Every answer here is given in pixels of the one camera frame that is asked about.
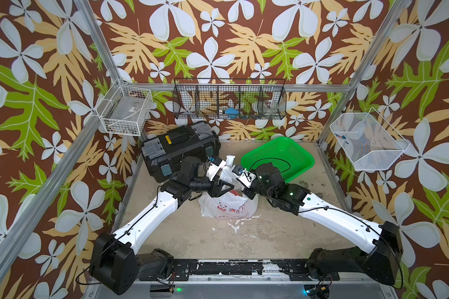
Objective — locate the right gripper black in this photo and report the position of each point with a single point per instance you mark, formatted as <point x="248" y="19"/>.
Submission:
<point x="247" y="192"/>

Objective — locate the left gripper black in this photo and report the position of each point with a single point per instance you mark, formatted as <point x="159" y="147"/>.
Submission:
<point x="216" y="192"/>

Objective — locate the white plastic shopping bag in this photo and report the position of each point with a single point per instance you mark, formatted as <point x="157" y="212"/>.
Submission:
<point x="232" y="205"/>

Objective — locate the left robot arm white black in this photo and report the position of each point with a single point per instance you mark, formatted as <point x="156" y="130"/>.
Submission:
<point x="116" y="262"/>

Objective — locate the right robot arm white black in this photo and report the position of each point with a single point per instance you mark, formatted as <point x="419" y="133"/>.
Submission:
<point x="377" y="248"/>

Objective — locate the green plastic perforated basket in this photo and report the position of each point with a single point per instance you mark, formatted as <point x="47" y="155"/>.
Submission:
<point x="287" y="155"/>

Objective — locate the black tool case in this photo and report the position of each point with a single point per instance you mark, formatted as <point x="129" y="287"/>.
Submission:
<point x="163" y="154"/>

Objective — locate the blue object in rear basket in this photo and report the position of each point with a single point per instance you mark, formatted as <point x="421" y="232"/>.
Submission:
<point x="231" y="113"/>

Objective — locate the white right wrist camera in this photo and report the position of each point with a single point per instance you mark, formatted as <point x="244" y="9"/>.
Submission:
<point x="244" y="176"/>

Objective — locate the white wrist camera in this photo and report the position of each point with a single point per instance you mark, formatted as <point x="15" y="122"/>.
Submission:
<point x="244" y="176"/>
<point x="215" y="167"/>

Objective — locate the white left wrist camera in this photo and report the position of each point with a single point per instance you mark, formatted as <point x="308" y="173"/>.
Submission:
<point x="215" y="167"/>

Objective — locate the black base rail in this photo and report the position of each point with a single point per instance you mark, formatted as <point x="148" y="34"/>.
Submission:
<point x="183" y="269"/>

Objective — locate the black wire basket rear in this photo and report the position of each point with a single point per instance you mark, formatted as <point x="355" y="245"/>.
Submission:
<point x="253" y="98"/>

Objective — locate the white wire basket right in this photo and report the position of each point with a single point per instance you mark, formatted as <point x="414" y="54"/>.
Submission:
<point x="369" y="141"/>

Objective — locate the white wire basket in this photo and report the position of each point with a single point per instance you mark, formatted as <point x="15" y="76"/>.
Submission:
<point x="369" y="141"/>
<point x="124" y="109"/>

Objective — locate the white wire basket left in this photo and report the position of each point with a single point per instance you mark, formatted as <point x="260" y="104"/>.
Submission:
<point x="124" y="109"/>

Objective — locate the aluminium frame post left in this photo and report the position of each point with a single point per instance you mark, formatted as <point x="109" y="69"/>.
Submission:
<point x="52" y="81"/>

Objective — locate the aluminium frame post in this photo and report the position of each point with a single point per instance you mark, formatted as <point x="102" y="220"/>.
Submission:
<point x="382" y="34"/>
<point x="52" y="81"/>

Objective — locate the aluminium frame post right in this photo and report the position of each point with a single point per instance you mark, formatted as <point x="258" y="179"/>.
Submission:
<point x="382" y="34"/>

